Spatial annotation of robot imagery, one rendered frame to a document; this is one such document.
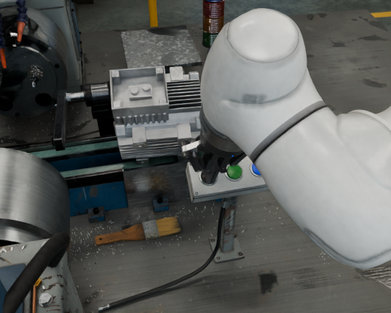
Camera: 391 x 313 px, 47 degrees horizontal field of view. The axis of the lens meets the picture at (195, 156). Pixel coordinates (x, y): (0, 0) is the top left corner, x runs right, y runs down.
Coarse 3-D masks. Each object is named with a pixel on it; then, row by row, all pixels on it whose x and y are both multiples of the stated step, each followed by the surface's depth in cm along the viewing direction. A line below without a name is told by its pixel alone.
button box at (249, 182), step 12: (192, 168) 86; (192, 180) 85; (216, 180) 85; (228, 180) 86; (240, 180) 86; (252, 180) 86; (192, 192) 85; (204, 192) 84; (216, 192) 85; (228, 192) 86; (240, 192) 88; (252, 192) 90
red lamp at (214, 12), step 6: (204, 0) 122; (222, 0) 122; (204, 6) 123; (210, 6) 121; (216, 6) 121; (222, 6) 123; (204, 12) 124; (210, 12) 123; (216, 12) 123; (222, 12) 124
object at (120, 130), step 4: (192, 72) 106; (196, 72) 106; (192, 76) 105; (196, 76) 105; (196, 120) 100; (116, 124) 99; (120, 124) 99; (124, 124) 99; (196, 124) 101; (116, 128) 99; (120, 128) 99; (124, 128) 99; (196, 128) 101; (200, 128) 101; (116, 132) 99; (120, 132) 99; (124, 132) 99
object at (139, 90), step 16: (112, 80) 99; (128, 80) 101; (144, 80) 101; (160, 80) 101; (112, 96) 95; (128, 96) 99; (144, 96) 98; (160, 96) 99; (112, 112) 95; (128, 112) 96; (144, 112) 97; (160, 112) 98
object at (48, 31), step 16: (16, 16) 116; (32, 16) 119; (16, 32) 109; (32, 32) 112; (48, 32) 118; (16, 48) 111; (32, 48) 112; (48, 48) 113; (64, 48) 123; (0, 64) 112; (16, 64) 113; (32, 64) 114; (48, 64) 115; (64, 64) 117; (0, 80) 112; (16, 80) 116; (32, 80) 114; (48, 80) 118; (64, 80) 119; (0, 96) 118; (16, 96) 119; (32, 96) 120; (48, 96) 121; (0, 112) 122; (16, 112) 122; (32, 112) 124
